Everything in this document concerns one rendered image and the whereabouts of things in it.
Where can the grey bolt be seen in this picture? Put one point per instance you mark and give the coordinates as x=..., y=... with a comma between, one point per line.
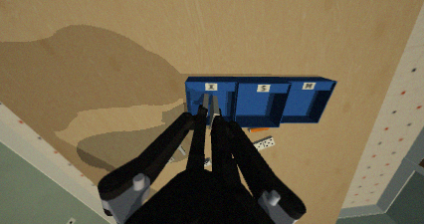
x=181, y=149

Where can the blue rack of labelled bins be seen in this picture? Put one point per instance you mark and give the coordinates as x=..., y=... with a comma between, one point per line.
x=262, y=101

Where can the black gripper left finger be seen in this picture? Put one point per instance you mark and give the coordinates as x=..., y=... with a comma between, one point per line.
x=124, y=190

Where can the white domino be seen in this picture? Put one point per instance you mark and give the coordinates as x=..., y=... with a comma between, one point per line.
x=264, y=143

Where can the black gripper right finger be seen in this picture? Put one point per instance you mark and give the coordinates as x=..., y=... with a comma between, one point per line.
x=275, y=197

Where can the orange battery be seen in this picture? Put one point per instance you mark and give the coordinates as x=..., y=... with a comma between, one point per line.
x=253, y=129

